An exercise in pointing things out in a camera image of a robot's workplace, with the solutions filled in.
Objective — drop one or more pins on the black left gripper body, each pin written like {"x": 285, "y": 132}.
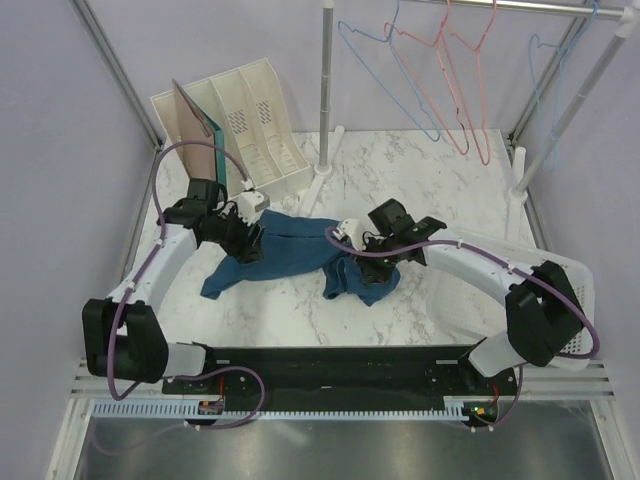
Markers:
{"x": 236, "y": 231}

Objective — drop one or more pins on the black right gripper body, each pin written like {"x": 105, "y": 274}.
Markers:
{"x": 379, "y": 267}

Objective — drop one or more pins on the blue t shirt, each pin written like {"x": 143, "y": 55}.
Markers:
{"x": 293, "y": 246}

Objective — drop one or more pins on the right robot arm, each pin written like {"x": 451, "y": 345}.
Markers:
{"x": 397, "y": 234}

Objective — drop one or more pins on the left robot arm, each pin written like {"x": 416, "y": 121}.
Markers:
{"x": 122, "y": 334}

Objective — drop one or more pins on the teal folder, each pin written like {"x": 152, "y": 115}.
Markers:
{"x": 215, "y": 131}

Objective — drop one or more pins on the white plastic laundry basket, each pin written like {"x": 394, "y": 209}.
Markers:
{"x": 519, "y": 305}

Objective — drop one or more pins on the white plastic file organizer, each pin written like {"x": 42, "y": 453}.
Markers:
{"x": 248, "y": 104}

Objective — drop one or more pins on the white clothes rack foot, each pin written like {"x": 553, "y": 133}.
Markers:
{"x": 330, "y": 142}

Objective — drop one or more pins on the brown cardboard folder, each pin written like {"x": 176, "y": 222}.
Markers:
{"x": 193, "y": 128}

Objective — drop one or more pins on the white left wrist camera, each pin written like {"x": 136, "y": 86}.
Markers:
{"x": 250, "y": 205}

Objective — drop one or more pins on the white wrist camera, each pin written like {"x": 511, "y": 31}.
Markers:
{"x": 250, "y": 205}
{"x": 351, "y": 231}

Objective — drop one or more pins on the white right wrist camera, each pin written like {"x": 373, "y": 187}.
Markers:
{"x": 351, "y": 231}

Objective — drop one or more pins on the white slotted cable duct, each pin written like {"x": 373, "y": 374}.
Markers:
{"x": 195, "y": 410}

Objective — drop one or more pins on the blue wire hanger left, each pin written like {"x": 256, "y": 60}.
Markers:
{"x": 390, "y": 99}

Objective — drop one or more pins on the blue wire hanger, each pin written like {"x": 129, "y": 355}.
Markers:
{"x": 390, "y": 99}
{"x": 547, "y": 96}

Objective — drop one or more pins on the pink wire hanger left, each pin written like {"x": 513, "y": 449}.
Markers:
{"x": 423, "y": 59}

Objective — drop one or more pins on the pink wire hanger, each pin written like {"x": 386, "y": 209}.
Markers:
{"x": 482, "y": 75}
{"x": 423, "y": 59}

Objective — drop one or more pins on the pink wire hanger right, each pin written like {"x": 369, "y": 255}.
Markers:
{"x": 482, "y": 75}

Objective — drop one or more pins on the blue wire hanger right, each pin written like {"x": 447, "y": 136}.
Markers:
{"x": 547, "y": 96}

